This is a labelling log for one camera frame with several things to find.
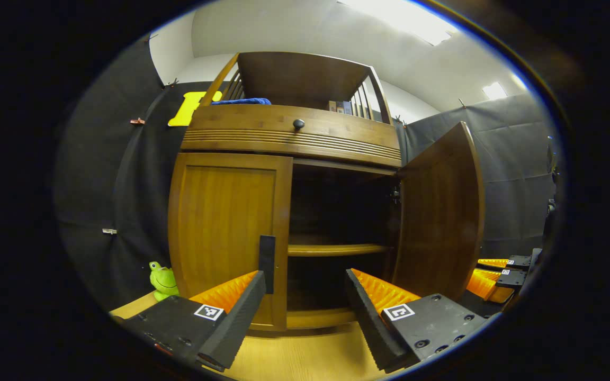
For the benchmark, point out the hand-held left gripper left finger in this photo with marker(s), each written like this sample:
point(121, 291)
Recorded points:
point(233, 323)

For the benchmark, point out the black backdrop cloth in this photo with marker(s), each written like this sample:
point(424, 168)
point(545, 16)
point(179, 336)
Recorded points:
point(98, 180)

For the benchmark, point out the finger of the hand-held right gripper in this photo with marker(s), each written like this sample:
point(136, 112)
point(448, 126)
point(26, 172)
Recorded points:
point(519, 262)
point(511, 279)

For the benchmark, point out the green frog plush toy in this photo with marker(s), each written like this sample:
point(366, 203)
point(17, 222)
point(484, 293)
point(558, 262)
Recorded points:
point(163, 281)

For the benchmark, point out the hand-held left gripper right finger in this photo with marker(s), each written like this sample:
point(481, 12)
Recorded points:
point(371, 323)

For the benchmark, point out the small ceiling light panel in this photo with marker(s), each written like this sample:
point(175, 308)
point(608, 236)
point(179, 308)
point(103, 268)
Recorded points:
point(494, 91)

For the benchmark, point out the row of books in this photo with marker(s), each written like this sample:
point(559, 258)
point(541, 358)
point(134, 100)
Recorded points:
point(340, 107)

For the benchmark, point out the red clip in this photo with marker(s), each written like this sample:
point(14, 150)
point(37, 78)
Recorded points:
point(137, 121)

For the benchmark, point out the wooden drawer with black knob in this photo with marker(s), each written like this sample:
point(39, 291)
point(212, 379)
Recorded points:
point(262, 127)

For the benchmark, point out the wooden shoe cabinet door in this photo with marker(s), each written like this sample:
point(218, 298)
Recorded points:
point(440, 211)
point(220, 222)

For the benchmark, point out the blue cloth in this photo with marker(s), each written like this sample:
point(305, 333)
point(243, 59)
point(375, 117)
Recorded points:
point(241, 101)

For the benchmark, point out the black clip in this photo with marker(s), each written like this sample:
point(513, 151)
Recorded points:
point(171, 83)

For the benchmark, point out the wooden double-door shoe cabinet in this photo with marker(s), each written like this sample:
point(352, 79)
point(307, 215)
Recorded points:
point(305, 79)

